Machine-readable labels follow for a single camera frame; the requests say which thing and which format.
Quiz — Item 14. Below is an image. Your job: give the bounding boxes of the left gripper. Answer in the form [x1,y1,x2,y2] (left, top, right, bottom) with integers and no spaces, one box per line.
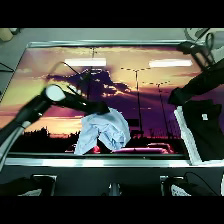
[80,99,111,116]

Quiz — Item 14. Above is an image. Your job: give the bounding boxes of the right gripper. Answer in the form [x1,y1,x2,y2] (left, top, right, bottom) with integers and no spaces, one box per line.
[167,86,196,106]

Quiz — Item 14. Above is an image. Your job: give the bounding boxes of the light blue shirt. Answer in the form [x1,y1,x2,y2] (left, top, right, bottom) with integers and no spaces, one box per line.
[73,107,132,156]

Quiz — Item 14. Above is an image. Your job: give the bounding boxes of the black garment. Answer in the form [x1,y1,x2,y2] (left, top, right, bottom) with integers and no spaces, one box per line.
[182,98,224,163]

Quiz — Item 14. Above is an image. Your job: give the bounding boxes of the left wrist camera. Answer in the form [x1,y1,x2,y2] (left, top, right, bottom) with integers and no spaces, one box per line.
[67,68,95,101]

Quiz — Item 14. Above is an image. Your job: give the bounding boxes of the black cable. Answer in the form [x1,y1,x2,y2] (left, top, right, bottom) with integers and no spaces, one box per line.
[184,171,218,196]
[203,30,224,55]
[49,60,83,81]

